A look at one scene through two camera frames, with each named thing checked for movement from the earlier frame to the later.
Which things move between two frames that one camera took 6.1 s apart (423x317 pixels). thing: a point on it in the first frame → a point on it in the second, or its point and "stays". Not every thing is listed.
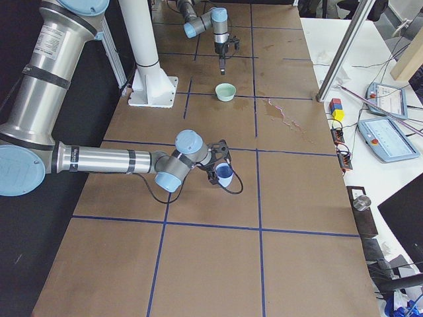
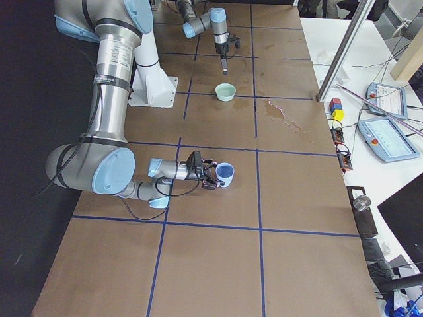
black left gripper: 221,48 stays
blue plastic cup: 224,173 stays
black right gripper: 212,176 → 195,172
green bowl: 225,92 stays
